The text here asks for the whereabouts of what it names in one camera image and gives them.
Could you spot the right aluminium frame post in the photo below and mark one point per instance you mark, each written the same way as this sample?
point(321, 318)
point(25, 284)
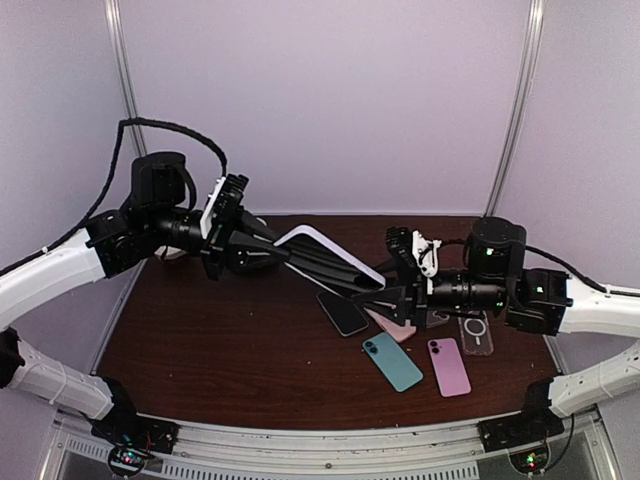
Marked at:
point(527, 69)

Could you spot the front aluminium rail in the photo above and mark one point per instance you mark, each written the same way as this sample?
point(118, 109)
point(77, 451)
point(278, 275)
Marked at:
point(445, 451)

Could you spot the clear phone case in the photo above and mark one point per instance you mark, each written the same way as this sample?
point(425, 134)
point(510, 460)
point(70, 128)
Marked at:
point(435, 318)

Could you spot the black phone white case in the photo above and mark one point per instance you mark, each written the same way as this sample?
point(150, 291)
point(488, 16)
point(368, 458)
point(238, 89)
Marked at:
point(316, 257)
point(393, 362)

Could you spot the pink white phone case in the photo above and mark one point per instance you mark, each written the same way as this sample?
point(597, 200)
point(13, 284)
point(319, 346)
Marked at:
point(397, 332)

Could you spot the aluminium frame post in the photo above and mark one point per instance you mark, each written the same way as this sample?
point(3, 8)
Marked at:
point(118, 43)
point(527, 69)

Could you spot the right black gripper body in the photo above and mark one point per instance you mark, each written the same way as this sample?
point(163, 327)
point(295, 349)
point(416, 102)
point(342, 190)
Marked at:
point(416, 288)

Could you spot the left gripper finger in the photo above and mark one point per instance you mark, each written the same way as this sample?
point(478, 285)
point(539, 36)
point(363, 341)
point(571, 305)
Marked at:
point(255, 231)
point(244, 258)

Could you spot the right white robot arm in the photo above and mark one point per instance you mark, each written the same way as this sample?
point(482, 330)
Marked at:
point(534, 291)

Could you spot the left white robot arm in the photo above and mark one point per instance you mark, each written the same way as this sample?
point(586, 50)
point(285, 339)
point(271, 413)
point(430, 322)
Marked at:
point(159, 212)

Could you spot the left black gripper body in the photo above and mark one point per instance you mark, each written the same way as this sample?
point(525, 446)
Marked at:
point(212, 260)

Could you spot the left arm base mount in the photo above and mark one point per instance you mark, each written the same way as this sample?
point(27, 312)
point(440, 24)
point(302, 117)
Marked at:
point(134, 438)

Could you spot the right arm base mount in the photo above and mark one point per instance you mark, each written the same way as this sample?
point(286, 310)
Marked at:
point(535, 423)

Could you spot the white small bowl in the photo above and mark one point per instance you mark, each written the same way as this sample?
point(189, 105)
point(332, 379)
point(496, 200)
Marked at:
point(167, 253)

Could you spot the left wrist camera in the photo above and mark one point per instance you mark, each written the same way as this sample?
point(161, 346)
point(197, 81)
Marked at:
point(222, 202)

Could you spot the left aluminium frame post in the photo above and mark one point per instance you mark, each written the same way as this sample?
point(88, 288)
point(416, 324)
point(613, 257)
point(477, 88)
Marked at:
point(118, 43)

